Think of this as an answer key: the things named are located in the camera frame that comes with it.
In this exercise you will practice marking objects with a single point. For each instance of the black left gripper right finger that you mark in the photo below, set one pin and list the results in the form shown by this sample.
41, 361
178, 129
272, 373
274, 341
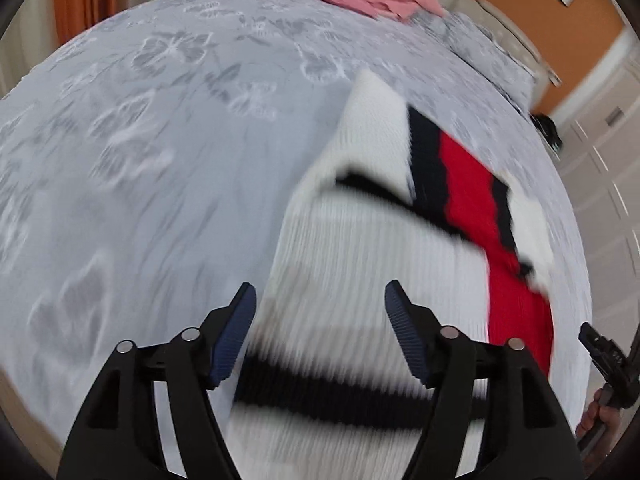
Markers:
525, 435

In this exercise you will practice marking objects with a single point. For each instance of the white panelled wardrobe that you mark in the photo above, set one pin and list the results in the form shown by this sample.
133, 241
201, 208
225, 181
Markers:
599, 167

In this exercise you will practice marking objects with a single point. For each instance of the white red black knit sweater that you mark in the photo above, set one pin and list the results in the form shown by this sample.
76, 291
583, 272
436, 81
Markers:
325, 391

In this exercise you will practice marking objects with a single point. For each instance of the black bag on nightstand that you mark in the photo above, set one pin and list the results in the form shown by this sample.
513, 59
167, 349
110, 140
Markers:
546, 126

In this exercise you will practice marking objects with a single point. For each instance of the right hand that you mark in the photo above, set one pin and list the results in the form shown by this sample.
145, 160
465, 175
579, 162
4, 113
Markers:
609, 418

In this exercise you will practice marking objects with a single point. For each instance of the beige padded headboard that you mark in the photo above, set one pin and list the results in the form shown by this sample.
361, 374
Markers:
510, 37

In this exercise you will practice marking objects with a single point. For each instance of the grey butterfly print bed cover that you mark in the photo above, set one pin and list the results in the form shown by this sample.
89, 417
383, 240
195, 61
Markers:
146, 167

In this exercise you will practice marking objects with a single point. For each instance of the grey floral pillow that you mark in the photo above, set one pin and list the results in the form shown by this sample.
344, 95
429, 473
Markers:
476, 46

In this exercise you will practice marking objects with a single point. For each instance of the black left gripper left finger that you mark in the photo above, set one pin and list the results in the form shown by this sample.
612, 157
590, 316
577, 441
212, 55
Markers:
116, 435

